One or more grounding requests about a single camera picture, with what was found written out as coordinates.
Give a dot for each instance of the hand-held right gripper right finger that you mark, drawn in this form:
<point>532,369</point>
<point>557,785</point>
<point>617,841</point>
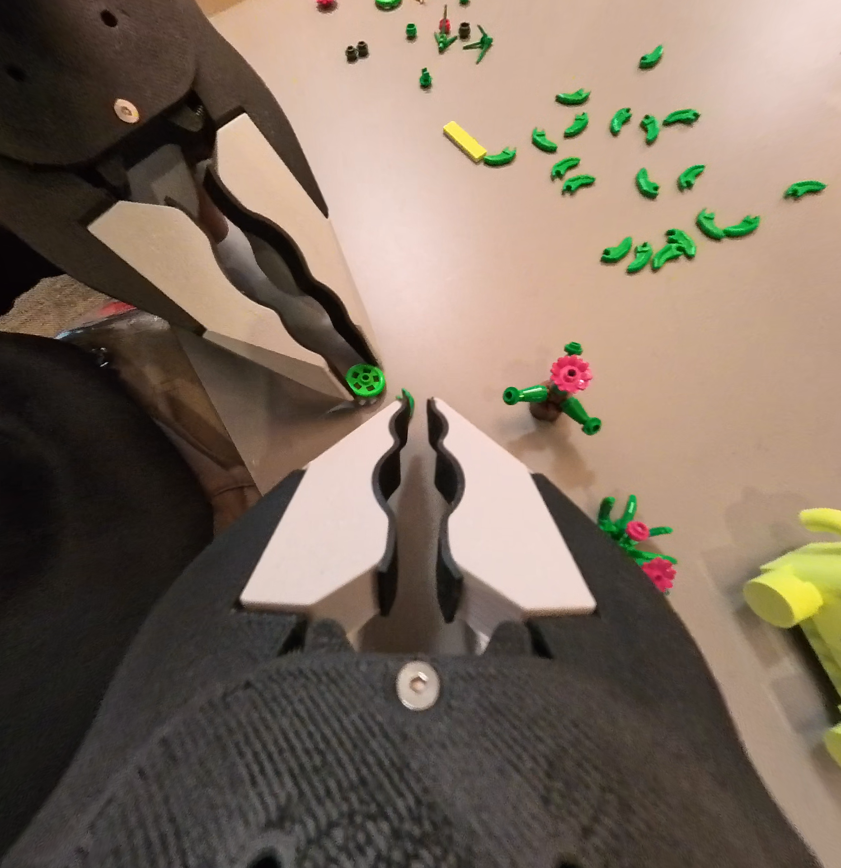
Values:
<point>515,542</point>

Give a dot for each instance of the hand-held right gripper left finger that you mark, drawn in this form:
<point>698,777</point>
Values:
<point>325,542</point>

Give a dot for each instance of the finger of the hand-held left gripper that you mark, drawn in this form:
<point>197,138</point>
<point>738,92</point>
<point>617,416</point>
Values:
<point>156,251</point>
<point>278,176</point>

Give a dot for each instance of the green curved leaf piece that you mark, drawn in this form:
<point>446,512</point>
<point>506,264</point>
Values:
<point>408,399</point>

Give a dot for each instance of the toy bush with pink flowers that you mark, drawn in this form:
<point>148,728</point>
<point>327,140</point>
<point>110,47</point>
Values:
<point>659,573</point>

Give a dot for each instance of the person's left leg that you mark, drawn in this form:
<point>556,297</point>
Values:
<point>217,434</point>

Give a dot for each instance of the toy cactus with pink flower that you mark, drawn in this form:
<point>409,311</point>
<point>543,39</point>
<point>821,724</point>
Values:
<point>571,373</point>

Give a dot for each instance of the yellow flat toy brick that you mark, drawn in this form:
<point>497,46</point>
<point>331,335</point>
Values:
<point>464,141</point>

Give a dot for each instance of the toy stem with red flower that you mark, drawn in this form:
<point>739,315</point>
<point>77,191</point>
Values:
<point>445,30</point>

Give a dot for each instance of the green three-pronged toy stem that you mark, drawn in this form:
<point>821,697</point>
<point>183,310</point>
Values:
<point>480,42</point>

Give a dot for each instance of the lime green toy figure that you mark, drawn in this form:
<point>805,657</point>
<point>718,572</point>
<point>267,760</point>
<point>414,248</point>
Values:
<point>786,597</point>

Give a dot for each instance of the scatter of green toy leaves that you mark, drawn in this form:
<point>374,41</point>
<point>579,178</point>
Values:
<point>618,251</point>

